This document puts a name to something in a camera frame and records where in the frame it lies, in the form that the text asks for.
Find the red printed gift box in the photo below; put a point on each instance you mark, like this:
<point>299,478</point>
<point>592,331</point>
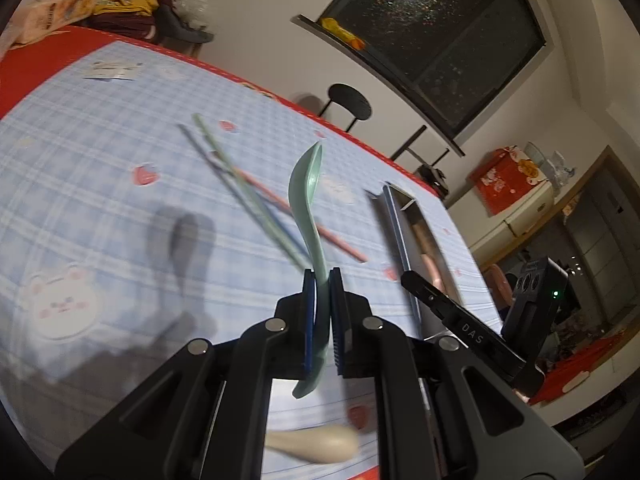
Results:
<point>505,180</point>

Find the red cloth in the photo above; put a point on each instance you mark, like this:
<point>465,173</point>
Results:
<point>575,370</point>

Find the orange snack packet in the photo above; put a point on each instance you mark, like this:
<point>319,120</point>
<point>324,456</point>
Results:
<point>342,32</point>

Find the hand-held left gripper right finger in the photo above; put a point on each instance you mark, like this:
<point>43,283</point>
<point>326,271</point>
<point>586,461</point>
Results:
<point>336,315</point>

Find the cream refrigerator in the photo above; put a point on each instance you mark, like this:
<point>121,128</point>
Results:
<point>530,215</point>

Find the pile of clothes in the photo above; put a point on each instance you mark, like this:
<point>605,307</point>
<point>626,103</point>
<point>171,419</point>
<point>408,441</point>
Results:
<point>130,25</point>

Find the metal utensil tray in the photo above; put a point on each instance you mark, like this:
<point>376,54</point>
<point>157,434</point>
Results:
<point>395,220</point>

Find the green chopstick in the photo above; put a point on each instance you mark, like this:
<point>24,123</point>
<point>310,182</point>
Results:
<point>235,175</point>
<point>260,205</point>

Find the dark window sill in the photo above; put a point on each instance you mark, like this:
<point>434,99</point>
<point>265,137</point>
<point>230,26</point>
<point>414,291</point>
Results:
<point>380,80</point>

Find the pink stool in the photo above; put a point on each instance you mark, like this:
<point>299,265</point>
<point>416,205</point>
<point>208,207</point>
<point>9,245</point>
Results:
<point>500,285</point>

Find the pink chopstick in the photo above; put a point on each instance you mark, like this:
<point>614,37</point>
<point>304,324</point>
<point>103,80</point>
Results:
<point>300,220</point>

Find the clear plastic bag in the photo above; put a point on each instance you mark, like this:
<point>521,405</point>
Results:
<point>192,5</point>

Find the black frame chair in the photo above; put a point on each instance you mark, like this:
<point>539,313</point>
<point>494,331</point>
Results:
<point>420,145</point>

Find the black round stool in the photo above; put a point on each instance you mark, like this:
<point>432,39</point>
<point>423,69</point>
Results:
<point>350,100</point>

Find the dark window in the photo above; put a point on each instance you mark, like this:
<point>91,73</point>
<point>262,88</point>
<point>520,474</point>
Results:
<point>440,35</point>

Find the cream spoon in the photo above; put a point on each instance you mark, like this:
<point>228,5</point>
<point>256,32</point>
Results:
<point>320,442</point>

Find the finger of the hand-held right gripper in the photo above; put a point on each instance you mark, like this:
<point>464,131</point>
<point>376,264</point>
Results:
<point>425,290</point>

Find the green spoon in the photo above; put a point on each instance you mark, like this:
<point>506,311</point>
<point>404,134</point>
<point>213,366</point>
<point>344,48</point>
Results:
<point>305,175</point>

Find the small white paper packet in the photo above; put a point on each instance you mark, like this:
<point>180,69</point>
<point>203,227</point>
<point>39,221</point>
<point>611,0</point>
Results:
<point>112,70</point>

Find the blue plaid printed tablecloth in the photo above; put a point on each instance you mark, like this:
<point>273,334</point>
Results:
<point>100,170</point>

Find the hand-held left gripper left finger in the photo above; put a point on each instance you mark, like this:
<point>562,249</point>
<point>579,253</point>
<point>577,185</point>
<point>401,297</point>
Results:
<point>310,315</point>

